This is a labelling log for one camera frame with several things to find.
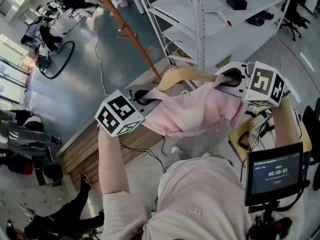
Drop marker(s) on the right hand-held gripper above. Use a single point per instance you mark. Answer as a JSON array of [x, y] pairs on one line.
[[262, 82]]

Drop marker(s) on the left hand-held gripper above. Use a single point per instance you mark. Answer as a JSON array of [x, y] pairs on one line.
[[118, 114]]

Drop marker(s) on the wooden clothes hanger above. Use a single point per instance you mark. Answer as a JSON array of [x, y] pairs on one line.
[[180, 75]]

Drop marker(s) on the pink garment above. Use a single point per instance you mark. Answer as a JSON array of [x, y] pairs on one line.
[[190, 111]]

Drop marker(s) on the person's right forearm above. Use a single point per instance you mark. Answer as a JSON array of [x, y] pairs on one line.
[[285, 124]]

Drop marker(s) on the person's left forearm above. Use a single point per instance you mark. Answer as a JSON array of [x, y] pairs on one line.
[[111, 164]]

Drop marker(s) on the chair with yellow seat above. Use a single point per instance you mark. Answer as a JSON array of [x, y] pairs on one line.
[[236, 136]]

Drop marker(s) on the person's white shoe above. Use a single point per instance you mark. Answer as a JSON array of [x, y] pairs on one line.
[[206, 155], [175, 149]]

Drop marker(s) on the white metal shelf unit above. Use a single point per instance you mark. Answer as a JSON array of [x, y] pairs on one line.
[[200, 21]]

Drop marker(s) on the brown wooden coat rack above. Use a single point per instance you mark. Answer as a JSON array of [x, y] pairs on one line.
[[130, 31]]

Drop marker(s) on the black box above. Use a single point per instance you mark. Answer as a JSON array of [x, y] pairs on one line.
[[236, 2]]

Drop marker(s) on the black office chair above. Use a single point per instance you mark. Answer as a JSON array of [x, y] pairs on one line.
[[293, 19]]

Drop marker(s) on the wooden slat platform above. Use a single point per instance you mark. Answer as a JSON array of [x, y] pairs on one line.
[[80, 149]]

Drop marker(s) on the white waste bin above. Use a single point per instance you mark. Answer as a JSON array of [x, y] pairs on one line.
[[122, 0]]

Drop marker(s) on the black monitor screen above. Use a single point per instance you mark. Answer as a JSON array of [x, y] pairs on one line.
[[275, 174]]

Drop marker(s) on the person's torso in light t-shirt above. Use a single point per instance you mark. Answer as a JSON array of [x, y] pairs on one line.
[[200, 199]]

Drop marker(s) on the red and black bag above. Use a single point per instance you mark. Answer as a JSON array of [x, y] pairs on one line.
[[21, 166]]

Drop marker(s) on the white lockers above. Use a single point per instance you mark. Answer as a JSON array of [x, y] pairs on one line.
[[37, 199]]

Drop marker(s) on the black monitor mount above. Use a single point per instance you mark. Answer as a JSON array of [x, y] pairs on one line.
[[267, 224]]

